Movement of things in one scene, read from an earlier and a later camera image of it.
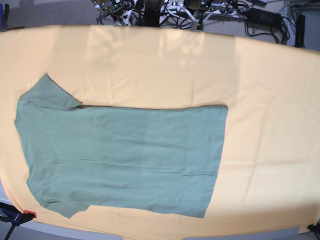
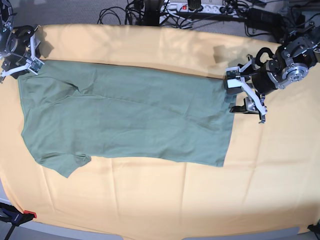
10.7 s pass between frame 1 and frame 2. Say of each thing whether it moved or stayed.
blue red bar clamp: stayed
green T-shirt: moved
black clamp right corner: stayed
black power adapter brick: stayed
